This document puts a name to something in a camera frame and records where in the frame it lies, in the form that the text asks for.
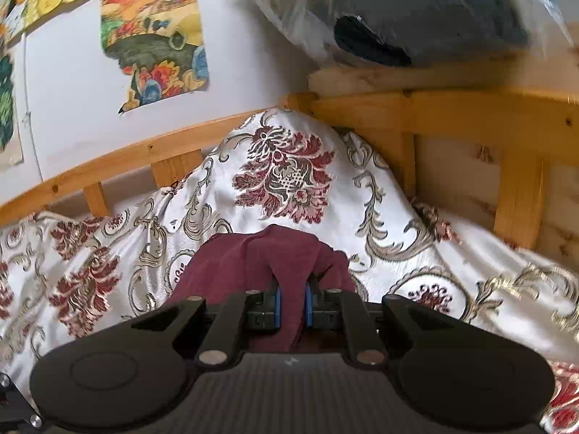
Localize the floral wall poster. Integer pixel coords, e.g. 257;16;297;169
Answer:
100;0;211;115

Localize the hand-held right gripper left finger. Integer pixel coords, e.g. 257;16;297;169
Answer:
131;280;284;368

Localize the floral white bedspread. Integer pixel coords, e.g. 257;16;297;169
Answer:
0;109;579;434

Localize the wooden bed frame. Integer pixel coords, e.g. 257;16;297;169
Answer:
0;54;579;263

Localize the maroon cloth garment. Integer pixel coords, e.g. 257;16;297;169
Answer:
174;225;359;353

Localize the green leafy wall poster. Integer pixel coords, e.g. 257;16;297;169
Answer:
0;50;24;169

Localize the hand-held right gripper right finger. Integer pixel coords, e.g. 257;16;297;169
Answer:
305;278;458;368

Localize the plastic-wrapped dark bundle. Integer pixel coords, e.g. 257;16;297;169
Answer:
212;0;577;69

